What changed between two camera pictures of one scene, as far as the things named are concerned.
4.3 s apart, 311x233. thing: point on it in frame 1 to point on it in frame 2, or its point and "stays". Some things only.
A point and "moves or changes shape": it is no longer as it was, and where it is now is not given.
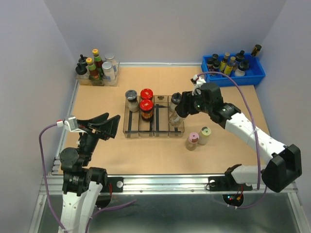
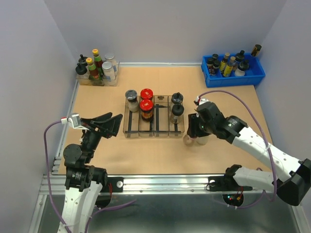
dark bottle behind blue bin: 256,50 stays
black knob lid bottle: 175,120 moves or changes shape
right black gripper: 186,102 to 193,129
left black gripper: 111,124 stays
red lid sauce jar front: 146,106 stays
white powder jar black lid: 131,95 stays
